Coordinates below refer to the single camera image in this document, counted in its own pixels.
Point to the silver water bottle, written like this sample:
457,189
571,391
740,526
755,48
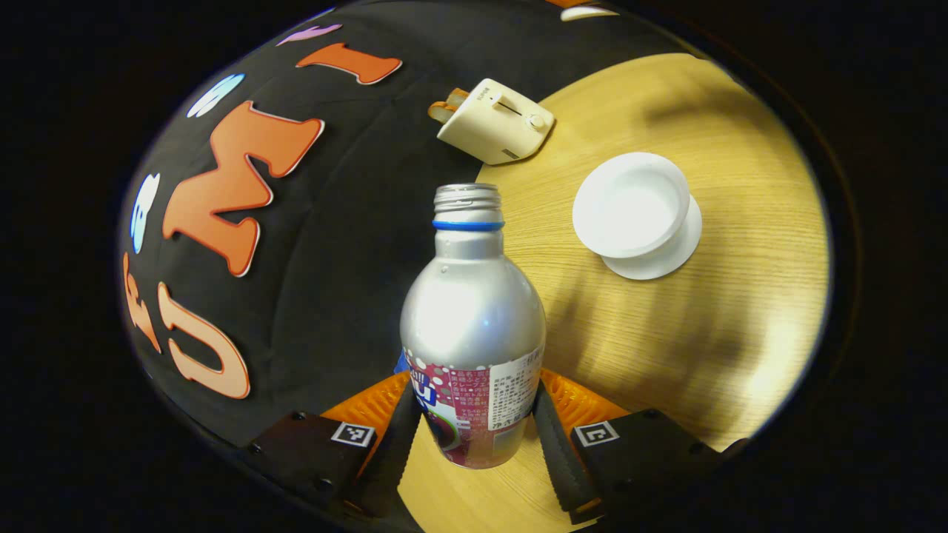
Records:
474,318

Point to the white saucer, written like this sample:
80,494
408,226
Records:
678,255

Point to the white toaster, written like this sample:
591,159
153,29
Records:
492,122

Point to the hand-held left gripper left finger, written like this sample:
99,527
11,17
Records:
392,453

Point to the white teacup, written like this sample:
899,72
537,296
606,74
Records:
633,203

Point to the black backdrop cloth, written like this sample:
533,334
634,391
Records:
333,259

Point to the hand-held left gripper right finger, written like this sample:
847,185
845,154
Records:
559,455

